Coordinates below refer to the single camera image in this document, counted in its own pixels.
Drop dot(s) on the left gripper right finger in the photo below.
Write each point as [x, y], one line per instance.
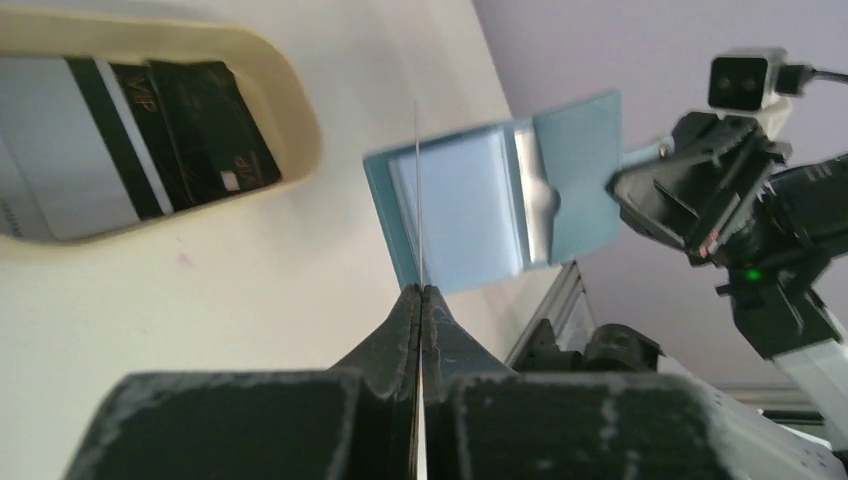
[486, 421]

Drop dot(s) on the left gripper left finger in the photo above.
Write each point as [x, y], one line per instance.
[354, 420]

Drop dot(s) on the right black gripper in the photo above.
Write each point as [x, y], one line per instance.
[724, 195]

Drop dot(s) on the blue card holder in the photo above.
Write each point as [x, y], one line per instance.
[508, 197]

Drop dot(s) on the white card with black stripe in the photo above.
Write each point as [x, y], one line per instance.
[71, 131]

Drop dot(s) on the black card in tray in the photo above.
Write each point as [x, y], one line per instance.
[199, 132]

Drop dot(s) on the white card in tray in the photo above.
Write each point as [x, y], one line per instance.
[21, 216]

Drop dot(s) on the beige oval tray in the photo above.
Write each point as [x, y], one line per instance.
[268, 83]

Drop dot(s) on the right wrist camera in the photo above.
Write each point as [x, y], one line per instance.
[742, 82]

